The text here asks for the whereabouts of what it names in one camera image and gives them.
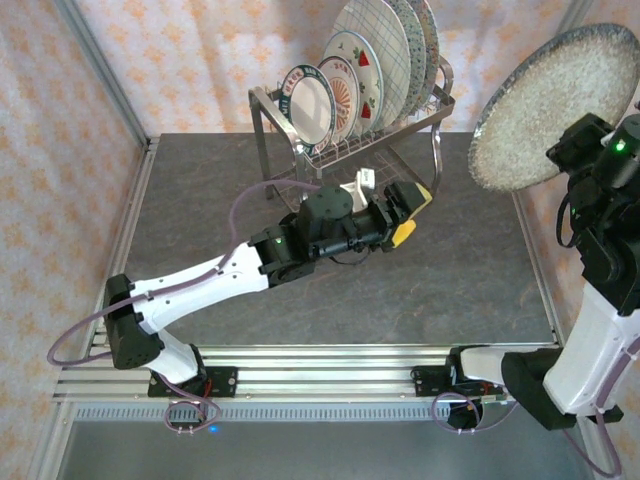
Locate multicolour swirl plate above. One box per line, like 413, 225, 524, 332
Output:
409, 0, 442, 109

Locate orange sunburst plate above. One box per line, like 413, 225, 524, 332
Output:
317, 55, 362, 144

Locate aluminium frame post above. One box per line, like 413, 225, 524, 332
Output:
554, 0, 596, 40
52, 0, 152, 147

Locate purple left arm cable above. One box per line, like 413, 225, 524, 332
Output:
46, 180, 321, 369

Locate orange patterned backdrop curtain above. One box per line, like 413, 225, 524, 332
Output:
0, 0, 640, 480

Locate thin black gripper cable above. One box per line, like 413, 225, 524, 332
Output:
329, 247, 372, 267
556, 192, 582, 249

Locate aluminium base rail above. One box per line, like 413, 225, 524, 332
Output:
52, 344, 561, 402

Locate green rimmed white plate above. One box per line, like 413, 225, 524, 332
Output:
277, 63, 337, 157

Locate steel wire dish rack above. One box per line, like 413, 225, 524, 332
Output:
248, 54, 457, 201

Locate blue grid pattern plate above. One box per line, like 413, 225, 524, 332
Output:
330, 0, 414, 126

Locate large grey speckled plate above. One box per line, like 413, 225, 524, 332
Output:
467, 22, 640, 193

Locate strawberry print plate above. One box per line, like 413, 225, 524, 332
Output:
322, 29, 386, 136

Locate grey slotted cable duct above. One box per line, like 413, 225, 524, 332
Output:
69, 403, 451, 424

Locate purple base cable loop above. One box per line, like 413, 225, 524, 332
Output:
432, 392, 521, 435
163, 384, 222, 435

